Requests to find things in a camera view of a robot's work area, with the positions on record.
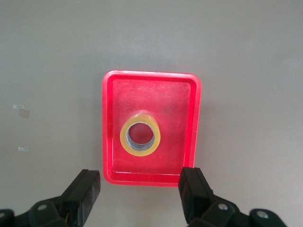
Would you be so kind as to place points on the yellow tape roll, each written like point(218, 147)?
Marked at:
point(123, 139)

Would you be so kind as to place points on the clear tape strip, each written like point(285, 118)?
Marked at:
point(17, 106)
point(23, 148)

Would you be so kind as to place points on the red plastic tray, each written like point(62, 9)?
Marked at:
point(151, 99)

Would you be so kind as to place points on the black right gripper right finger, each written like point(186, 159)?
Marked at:
point(196, 194)

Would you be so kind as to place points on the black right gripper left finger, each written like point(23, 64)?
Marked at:
point(78, 196)

